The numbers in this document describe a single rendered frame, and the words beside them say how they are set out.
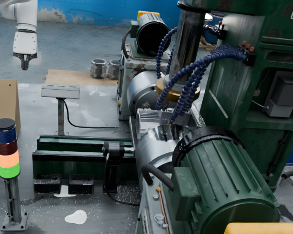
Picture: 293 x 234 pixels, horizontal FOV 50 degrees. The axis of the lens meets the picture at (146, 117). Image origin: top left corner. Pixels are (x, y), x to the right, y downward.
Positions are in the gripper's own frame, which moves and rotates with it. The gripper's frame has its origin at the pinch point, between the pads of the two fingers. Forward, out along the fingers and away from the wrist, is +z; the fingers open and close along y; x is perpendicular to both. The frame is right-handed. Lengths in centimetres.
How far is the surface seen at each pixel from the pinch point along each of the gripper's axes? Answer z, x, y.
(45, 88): 10.2, -3.6, 10.2
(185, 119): 20, -31, 70
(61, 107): 18.6, 1.6, 17.2
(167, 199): 39, -78, 52
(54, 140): 32.7, -13.0, 16.4
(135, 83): 5, -4, 52
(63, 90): 10.3, -3.5, 18.3
